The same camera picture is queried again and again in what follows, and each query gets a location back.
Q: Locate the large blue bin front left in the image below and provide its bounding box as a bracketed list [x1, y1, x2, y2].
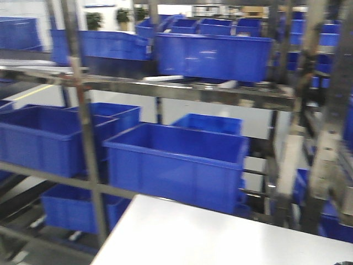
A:
[103, 123, 249, 214]

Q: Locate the blue bin behind front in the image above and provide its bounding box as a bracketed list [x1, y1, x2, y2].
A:
[170, 113, 243, 135]

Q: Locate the blue bin upper shelf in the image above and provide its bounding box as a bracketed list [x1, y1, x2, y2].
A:
[155, 33, 274, 83]

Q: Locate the blue bin far left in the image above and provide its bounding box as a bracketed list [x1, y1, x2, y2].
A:
[50, 30, 152, 66]

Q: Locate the potted plant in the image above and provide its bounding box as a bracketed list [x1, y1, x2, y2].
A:
[115, 8, 130, 31]
[85, 12, 103, 31]

